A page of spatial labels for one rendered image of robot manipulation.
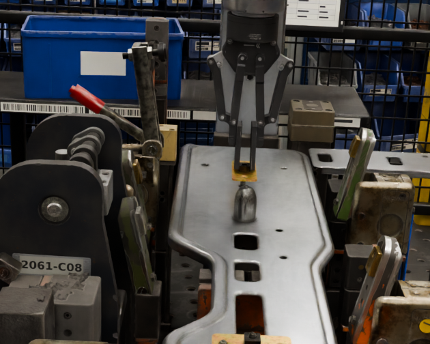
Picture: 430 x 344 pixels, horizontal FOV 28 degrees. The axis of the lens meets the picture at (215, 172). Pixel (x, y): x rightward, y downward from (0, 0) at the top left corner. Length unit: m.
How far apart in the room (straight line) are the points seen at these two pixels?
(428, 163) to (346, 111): 0.23
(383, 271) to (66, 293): 0.33
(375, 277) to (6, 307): 0.39
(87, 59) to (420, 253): 0.81
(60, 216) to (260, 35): 0.48
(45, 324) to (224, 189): 0.59
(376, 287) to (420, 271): 0.88
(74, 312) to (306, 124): 0.82
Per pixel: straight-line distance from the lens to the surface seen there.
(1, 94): 1.71
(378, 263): 0.93
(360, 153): 1.25
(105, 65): 1.65
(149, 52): 1.27
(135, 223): 0.98
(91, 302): 0.83
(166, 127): 1.38
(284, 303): 1.00
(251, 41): 1.23
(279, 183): 1.35
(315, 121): 1.55
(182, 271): 1.72
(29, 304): 0.78
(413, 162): 1.51
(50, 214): 0.87
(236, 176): 1.29
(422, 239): 1.97
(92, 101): 1.29
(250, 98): 1.56
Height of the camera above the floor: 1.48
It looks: 20 degrees down
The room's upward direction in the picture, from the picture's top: 3 degrees clockwise
